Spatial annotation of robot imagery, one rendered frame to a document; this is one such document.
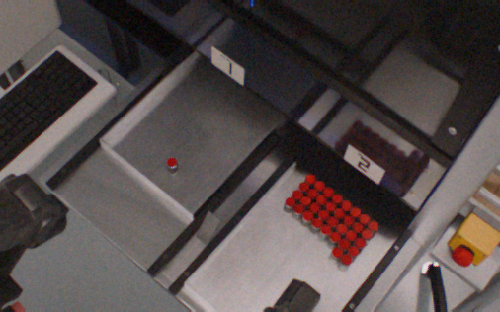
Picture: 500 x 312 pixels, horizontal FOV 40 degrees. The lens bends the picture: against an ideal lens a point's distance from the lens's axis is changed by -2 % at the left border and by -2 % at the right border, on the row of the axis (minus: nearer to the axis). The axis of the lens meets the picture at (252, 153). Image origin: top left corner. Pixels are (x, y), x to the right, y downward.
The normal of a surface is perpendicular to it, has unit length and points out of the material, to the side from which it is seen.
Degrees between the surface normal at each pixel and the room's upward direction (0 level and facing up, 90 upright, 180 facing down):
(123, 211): 0
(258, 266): 0
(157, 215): 0
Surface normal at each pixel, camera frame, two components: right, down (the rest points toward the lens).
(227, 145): 0.04, -0.45
